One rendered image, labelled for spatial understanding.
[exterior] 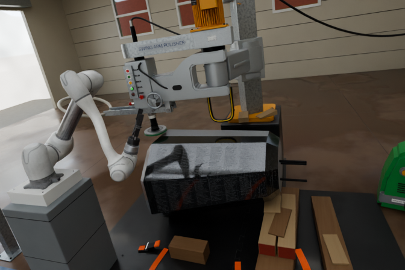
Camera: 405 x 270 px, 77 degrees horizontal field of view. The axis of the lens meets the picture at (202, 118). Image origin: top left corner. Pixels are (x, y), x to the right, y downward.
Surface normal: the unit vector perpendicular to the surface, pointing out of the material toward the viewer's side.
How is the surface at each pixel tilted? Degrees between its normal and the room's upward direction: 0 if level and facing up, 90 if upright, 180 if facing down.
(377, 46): 90
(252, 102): 90
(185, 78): 90
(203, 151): 45
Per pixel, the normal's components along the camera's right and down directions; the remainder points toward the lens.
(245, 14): 0.21, 0.29
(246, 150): -0.30, -0.42
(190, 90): -0.18, 0.34
